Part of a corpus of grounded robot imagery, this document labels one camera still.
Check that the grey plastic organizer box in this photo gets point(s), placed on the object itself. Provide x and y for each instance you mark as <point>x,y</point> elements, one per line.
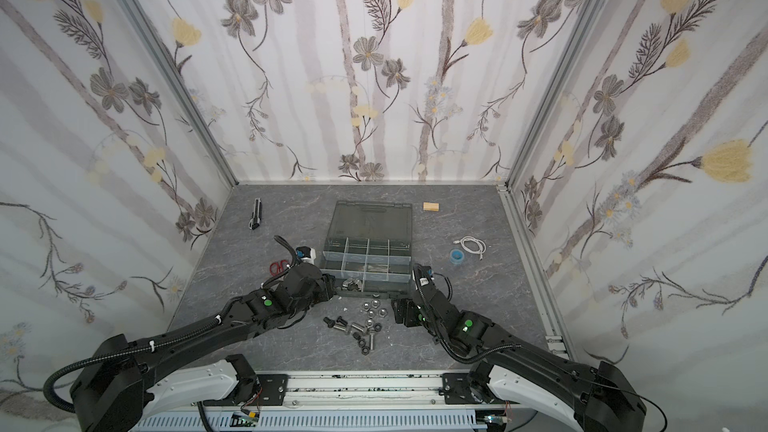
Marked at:
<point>368,249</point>

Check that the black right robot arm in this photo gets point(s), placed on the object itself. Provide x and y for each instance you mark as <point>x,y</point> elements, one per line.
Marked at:
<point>587,398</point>

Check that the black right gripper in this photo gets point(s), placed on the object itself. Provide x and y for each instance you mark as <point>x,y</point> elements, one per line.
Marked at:
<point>405,312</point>

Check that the blue tape roll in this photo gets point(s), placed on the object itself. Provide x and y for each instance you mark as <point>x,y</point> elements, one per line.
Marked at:
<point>457,256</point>

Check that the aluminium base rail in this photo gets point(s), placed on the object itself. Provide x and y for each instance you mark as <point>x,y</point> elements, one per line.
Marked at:
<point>342,401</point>

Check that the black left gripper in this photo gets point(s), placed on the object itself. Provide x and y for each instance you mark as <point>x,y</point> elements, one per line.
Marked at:
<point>327,287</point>

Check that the red handled scissors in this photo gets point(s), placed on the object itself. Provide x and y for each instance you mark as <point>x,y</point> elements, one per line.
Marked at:
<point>278,267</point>

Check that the black hex bolt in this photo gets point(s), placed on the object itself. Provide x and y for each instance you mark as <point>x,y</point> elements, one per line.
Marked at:
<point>337,324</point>

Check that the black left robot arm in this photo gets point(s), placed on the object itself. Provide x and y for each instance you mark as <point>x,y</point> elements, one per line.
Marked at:
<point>110,390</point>

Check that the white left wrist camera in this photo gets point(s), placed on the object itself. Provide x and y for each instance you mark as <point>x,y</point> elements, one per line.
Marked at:
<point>306,254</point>

